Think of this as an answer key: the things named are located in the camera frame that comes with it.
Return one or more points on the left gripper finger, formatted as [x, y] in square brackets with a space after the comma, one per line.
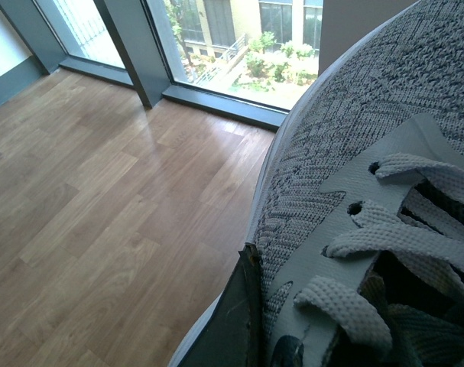
[229, 332]

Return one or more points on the window frame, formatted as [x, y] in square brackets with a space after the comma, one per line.
[132, 27]

